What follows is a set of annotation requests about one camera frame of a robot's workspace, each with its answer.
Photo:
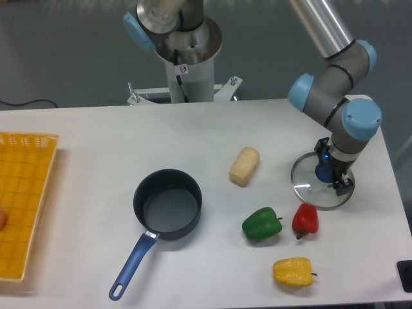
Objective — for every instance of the yellow bell pepper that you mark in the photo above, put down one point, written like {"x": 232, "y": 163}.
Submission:
{"x": 294, "y": 271}

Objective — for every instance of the red bell pepper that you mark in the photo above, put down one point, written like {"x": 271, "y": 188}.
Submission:
{"x": 305, "y": 221}

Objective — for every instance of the green bell pepper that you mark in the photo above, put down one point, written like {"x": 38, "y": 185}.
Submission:
{"x": 262, "y": 224}

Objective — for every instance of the dark saucepan with blue handle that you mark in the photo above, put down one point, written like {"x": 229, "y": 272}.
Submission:
{"x": 168, "y": 205}

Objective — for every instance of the black device at table edge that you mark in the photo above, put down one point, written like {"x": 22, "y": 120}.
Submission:
{"x": 405, "y": 273}

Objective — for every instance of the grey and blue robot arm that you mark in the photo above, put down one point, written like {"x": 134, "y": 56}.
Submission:
{"x": 352, "y": 123}

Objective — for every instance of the beige bread loaf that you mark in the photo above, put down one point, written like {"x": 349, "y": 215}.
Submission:
{"x": 244, "y": 166}

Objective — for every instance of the glass lid with blue knob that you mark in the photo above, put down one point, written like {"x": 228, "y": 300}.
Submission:
{"x": 311, "y": 190}

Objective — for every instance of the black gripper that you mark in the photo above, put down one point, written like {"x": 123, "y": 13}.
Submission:
{"x": 331, "y": 170}

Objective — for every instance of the yellow woven basket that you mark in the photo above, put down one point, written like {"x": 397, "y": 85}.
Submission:
{"x": 26, "y": 163}

